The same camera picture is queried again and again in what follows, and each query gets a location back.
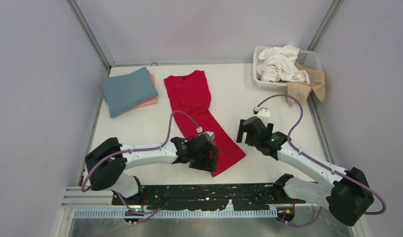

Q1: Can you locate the beige t shirt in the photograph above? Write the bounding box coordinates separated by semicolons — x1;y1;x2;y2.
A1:
286;62;326;104

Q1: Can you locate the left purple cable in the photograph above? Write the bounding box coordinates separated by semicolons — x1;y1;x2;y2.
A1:
81;110;204;224

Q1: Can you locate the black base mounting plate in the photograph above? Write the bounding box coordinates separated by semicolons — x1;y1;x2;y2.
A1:
125;183;304;211

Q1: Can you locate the red t shirt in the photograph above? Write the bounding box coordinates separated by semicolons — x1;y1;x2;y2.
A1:
164;70;246;177

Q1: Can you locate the aluminium frame rail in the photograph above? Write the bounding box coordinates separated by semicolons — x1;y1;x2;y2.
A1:
61;184;359;219

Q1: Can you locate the folded blue-grey t shirt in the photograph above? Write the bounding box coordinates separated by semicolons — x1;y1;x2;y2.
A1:
101;67;158;118

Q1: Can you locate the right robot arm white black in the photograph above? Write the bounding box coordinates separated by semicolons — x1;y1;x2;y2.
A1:
236;116;374;226

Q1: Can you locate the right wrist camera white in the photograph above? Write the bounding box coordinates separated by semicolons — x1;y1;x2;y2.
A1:
253;107;271;118

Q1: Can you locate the folded pink t shirt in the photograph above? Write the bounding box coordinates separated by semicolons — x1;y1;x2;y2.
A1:
136;74;159;110

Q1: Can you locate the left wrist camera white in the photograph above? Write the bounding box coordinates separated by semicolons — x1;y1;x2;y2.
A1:
196;127;215;139

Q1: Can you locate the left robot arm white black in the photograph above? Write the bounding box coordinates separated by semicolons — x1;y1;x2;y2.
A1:
81;132;219;204

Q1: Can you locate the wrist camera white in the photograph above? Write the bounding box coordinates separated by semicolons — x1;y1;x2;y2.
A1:
196;127;215;139
253;107;271;118

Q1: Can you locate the purple cable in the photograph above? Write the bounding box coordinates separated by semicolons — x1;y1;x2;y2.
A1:
81;110;204;224
253;94;387;228

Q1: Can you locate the white t shirt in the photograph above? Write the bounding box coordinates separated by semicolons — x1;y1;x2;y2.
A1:
256;45;310;84

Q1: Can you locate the white plastic laundry basket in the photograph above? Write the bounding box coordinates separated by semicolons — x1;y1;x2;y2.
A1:
252;46;323;93

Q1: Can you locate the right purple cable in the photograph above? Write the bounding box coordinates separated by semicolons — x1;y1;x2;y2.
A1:
253;94;387;228

